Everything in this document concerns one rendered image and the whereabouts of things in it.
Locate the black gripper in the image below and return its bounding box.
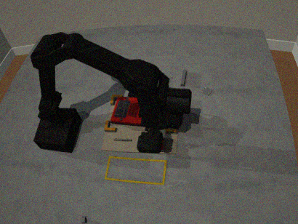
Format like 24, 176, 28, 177
137, 106, 163, 153

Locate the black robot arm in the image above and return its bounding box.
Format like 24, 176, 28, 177
31, 32, 192, 130

